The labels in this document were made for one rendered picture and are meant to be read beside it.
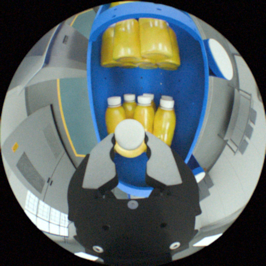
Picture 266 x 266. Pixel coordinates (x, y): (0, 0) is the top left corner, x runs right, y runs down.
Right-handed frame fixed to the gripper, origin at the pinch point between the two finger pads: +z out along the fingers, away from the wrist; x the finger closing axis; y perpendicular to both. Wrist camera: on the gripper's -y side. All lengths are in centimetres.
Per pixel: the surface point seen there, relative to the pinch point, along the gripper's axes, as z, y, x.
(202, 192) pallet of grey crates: 31, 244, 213
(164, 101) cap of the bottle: 11.7, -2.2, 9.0
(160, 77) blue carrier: 24.2, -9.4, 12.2
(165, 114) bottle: 10.7, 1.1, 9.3
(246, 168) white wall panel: -33, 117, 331
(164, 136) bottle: 9.8, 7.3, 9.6
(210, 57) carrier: 21, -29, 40
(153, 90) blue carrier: 25.5, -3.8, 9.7
